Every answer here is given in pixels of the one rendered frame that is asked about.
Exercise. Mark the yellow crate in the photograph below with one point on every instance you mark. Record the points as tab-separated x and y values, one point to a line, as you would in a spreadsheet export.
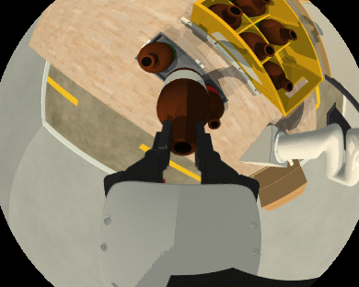
298	59

